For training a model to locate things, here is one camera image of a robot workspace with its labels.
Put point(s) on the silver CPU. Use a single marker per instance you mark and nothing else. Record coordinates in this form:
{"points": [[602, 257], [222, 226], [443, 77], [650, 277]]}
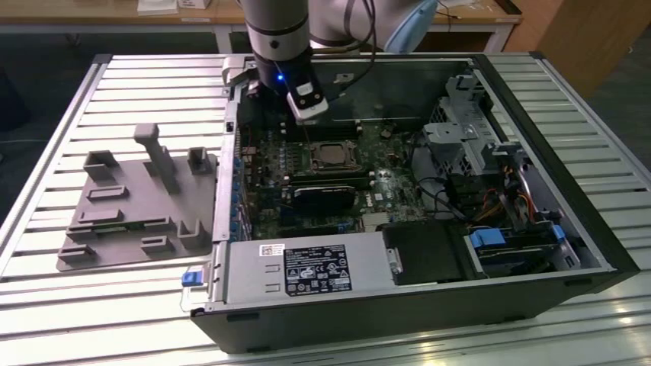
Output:
{"points": [[331, 156]]}

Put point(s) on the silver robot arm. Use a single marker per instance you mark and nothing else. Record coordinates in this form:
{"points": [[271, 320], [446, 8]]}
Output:
{"points": [[277, 26]]}

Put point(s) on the black RAM slot bank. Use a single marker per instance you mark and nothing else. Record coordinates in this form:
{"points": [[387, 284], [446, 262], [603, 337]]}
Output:
{"points": [[338, 131]]}

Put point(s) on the black drive cover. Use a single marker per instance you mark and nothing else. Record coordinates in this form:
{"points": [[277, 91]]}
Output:
{"points": [[427, 251]]}

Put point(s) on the small white box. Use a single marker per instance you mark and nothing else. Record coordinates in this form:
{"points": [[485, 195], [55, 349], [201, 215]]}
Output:
{"points": [[194, 4]]}

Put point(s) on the black RAM stick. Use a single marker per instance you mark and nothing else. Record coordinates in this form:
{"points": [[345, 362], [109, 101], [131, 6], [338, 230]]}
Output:
{"points": [[331, 183], [331, 175]]}

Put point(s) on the black graphics card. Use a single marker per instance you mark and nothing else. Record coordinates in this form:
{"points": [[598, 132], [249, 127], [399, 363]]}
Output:
{"points": [[326, 200]]}

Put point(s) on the green motherboard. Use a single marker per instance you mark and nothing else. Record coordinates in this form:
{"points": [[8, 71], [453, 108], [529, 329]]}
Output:
{"points": [[391, 187]]}

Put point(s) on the metal disk bay cage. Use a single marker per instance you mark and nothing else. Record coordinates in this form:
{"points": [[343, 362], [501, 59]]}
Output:
{"points": [[458, 133]]}

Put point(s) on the wooden desk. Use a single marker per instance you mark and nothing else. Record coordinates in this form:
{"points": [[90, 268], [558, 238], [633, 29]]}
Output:
{"points": [[76, 19]]}

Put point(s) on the small silver heat sink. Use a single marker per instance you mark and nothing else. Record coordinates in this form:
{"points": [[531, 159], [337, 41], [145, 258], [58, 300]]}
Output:
{"points": [[375, 222]]}

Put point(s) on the grey parts rack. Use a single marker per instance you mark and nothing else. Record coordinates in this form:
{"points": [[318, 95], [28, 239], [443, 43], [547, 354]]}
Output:
{"points": [[127, 198]]}

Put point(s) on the grey power supply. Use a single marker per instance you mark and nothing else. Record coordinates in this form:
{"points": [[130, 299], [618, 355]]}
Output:
{"points": [[245, 274]]}

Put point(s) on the blue case latch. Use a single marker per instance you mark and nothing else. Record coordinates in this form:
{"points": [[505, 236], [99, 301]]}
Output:
{"points": [[191, 277]]}

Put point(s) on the blue disk carrier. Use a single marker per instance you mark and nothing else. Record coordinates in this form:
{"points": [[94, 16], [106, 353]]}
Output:
{"points": [[486, 238]]}

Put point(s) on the wooden cabinet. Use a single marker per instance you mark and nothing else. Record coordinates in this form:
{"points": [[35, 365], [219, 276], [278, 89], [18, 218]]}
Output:
{"points": [[585, 38]]}

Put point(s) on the black PC case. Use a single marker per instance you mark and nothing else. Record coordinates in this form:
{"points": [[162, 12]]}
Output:
{"points": [[357, 324]]}

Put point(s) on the small blue bay clip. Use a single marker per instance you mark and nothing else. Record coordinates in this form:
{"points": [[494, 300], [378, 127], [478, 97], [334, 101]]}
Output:
{"points": [[558, 233]]}

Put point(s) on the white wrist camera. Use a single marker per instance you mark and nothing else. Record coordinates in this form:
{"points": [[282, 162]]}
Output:
{"points": [[307, 104]]}

